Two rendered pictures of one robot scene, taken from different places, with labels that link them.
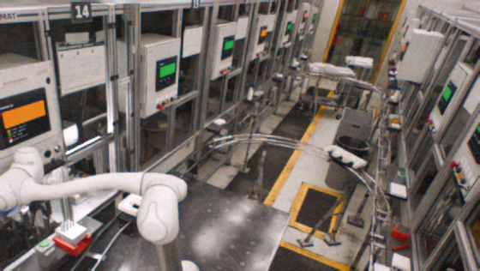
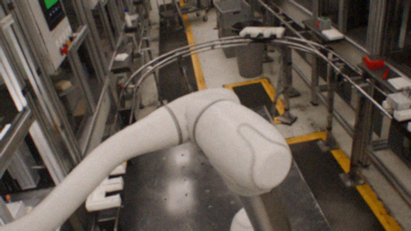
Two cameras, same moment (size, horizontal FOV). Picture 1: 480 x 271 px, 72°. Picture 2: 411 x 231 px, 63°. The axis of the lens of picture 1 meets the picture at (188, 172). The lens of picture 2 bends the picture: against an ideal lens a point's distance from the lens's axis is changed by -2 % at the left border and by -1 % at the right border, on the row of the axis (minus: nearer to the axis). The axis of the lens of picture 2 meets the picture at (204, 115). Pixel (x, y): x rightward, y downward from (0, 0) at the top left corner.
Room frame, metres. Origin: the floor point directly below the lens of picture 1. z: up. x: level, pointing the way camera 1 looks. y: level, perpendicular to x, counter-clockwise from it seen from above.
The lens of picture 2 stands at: (0.45, 0.42, 1.87)
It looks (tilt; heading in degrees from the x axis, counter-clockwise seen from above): 31 degrees down; 333
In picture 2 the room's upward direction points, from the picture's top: 10 degrees counter-clockwise
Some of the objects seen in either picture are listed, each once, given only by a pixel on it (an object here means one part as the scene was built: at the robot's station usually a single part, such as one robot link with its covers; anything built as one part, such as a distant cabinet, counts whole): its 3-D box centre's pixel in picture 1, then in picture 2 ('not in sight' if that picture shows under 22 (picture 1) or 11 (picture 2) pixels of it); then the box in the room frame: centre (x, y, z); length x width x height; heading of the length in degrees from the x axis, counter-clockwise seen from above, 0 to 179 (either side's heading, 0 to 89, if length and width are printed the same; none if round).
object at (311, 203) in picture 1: (317, 208); (254, 100); (3.03, -1.53, 0.01); 1.00 x 0.55 x 0.01; 154
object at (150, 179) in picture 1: (165, 189); (207, 114); (1.08, 0.09, 1.44); 0.18 x 0.14 x 0.13; 89
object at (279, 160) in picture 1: (297, 123); (176, 40); (5.59, -1.91, 0.01); 5.85 x 0.59 x 0.01; 154
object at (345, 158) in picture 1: (343, 158); (262, 35); (2.72, -1.43, 0.84); 0.37 x 0.14 x 0.10; 32
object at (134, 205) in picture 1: (143, 199); (110, 181); (1.78, 0.29, 0.84); 0.36 x 0.14 x 0.10; 154
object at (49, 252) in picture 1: (45, 252); not in sight; (1.11, 0.66, 0.97); 0.08 x 0.08 x 0.12; 64
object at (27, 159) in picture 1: (27, 166); not in sight; (1.10, 0.65, 1.47); 0.13 x 0.11 x 0.16; 179
